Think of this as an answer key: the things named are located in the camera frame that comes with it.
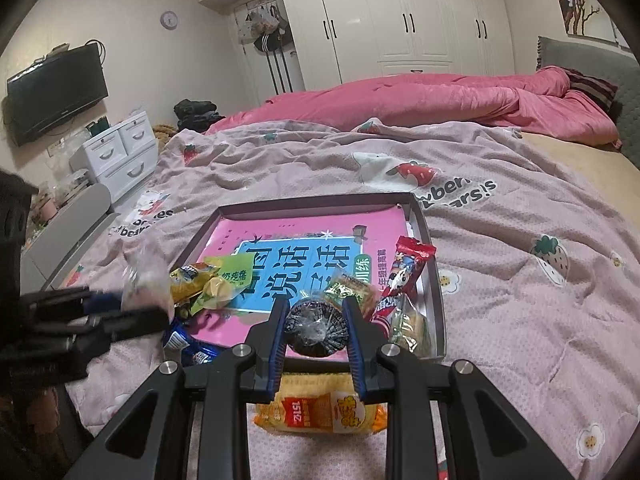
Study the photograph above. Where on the round dark snack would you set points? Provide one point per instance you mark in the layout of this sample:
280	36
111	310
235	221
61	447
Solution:
315	327

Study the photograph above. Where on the strawberry printed blanket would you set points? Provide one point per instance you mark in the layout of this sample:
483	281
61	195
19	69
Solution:
500	310

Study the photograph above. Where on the hanging patterned bag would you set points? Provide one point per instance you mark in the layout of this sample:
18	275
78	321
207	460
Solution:
257	22

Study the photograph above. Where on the round wall clock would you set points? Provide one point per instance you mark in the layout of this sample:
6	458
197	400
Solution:
169	20

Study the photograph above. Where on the yellow blue snack packet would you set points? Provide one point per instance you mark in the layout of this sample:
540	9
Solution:
187	282

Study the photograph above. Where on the yellow green snack packet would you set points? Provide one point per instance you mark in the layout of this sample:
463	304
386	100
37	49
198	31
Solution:
225	280

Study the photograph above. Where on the beige bed sheet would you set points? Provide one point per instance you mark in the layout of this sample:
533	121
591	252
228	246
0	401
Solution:
575	160

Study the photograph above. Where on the dark striped pillow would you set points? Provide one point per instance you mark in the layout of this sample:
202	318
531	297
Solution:
592	87

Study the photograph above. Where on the white drawer chest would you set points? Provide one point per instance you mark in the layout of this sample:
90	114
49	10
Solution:
120	155

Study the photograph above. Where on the pink blue book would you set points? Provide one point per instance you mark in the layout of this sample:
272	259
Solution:
260	232

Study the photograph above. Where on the dark clothes pile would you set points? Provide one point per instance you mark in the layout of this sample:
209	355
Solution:
195	112

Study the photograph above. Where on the clear snack packet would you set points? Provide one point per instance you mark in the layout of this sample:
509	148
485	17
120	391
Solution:
147	280

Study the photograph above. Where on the clear biscuit packet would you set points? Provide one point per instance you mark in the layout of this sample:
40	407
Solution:
412	327

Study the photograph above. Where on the long red snack packet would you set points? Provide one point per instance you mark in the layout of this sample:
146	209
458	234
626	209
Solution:
410	265

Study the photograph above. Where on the grey padded headboard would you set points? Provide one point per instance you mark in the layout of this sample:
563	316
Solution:
575	55

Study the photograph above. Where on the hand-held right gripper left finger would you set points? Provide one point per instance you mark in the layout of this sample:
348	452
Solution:
274	355

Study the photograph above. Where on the brown teddy bear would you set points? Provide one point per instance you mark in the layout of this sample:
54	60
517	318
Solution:
162	135

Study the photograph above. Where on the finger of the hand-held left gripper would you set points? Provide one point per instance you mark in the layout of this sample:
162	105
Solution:
135	322
102	302

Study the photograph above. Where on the orange yellow snack packet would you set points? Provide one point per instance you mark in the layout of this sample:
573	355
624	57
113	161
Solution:
320	410

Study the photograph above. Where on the pink duvet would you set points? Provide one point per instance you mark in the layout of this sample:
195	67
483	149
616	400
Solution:
400	100

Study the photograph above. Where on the grey shallow tray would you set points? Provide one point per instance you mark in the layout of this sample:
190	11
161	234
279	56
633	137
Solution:
310	208

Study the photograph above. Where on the black wall television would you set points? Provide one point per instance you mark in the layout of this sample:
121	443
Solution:
55	92

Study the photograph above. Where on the green cracker packet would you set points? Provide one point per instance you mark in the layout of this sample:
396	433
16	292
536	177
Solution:
357	292

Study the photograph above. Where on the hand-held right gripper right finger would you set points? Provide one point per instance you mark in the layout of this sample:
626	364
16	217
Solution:
356	355

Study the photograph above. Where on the white wardrobe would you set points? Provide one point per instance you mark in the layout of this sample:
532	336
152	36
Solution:
375	10

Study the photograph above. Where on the green item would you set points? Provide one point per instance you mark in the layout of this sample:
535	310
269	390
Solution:
100	126

